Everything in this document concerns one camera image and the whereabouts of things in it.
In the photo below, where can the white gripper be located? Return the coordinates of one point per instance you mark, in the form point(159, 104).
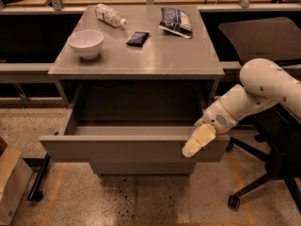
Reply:
point(216, 117)

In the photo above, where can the grey top drawer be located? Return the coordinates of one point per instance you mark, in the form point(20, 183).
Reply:
point(127, 122)

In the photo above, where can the grey drawer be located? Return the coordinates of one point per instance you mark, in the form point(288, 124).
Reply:
point(127, 122)
point(102, 168)

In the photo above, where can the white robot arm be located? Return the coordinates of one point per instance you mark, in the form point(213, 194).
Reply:
point(263, 85)

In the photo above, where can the grey drawer cabinet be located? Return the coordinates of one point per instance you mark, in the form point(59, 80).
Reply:
point(163, 57)

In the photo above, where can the grey bottom drawer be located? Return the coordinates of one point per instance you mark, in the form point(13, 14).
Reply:
point(102, 168)

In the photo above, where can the small dark snack packet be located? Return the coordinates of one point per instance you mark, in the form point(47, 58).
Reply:
point(138, 39)

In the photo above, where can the blue chip bag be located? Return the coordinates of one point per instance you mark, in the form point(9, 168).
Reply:
point(176, 22)

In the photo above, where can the black office chair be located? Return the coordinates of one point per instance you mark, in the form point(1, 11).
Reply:
point(278, 40)

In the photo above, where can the white ceramic bowl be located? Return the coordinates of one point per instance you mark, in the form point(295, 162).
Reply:
point(86, 44)

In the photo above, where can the clear plastic water bottle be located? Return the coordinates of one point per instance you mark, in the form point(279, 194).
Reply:
point(109, 15)

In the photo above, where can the black table leg with casters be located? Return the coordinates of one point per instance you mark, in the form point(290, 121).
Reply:
point(35, 195)

